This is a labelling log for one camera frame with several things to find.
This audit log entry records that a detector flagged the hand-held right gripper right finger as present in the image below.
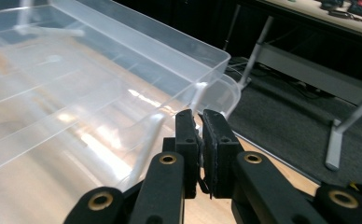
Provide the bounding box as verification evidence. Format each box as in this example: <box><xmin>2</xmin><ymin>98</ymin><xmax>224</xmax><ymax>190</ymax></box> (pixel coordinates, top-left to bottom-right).
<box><xmin>202</xmin><ymin>108</ymin><xmax>241</xmax><ymax>200</ymax></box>

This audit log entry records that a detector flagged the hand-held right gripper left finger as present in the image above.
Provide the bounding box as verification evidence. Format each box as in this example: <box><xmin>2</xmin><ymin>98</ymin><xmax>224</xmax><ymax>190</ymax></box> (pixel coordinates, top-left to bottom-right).
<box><xmin>174</xmin><ymin>108</ymin><xmax>201</xmax><ymax>200</ymax></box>

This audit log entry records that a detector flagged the clear plastic storage box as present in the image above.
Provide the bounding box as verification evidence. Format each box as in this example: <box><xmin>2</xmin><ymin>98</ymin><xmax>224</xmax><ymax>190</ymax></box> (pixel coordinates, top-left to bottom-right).
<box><xmin>0</xmin><ymin>0</ymin><xmax>243</xmax><ymax>194</ymax></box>

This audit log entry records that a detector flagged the white metal stand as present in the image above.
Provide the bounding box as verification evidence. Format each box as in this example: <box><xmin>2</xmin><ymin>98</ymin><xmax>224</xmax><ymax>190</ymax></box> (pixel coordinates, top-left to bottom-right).
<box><xmin>238</xmin><ymin>0</ymin><xmax>362</xmax><ymax>172</ymax></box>

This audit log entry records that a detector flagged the small black desk item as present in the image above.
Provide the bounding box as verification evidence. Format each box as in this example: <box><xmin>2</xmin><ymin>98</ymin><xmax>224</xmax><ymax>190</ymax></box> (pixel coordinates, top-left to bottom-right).
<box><xmin>327</xmin><ymin>9</ymin><xmax>362</xmax><ymax>23</ymax></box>

